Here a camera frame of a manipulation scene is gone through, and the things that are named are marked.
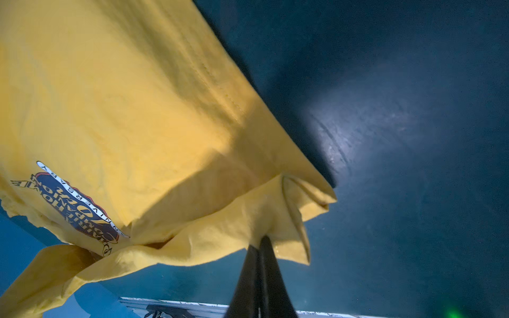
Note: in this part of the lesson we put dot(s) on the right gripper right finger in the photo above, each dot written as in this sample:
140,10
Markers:
274,299

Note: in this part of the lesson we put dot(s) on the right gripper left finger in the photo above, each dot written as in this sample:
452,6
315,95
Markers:
245,301

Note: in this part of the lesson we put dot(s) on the yellow printed t-shirt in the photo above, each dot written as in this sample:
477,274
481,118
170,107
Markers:
129,133

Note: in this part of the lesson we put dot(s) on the aluminium mounting rail base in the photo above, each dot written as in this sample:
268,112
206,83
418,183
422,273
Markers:
167,308

